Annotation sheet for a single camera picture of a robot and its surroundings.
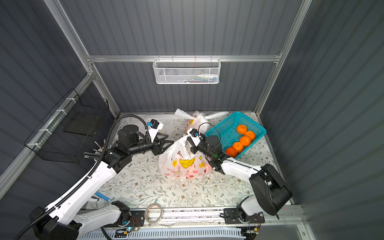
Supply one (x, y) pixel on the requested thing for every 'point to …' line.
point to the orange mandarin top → (241, 129)
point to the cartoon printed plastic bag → (198, 121)
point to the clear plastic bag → (175, 159)
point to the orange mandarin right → (251, 134)
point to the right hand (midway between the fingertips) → (189, 135)
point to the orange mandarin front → (238, 146)
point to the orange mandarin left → (231, 151)
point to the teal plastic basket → (227, 132)
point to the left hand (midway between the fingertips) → (171, 140)
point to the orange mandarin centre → (245, 140)
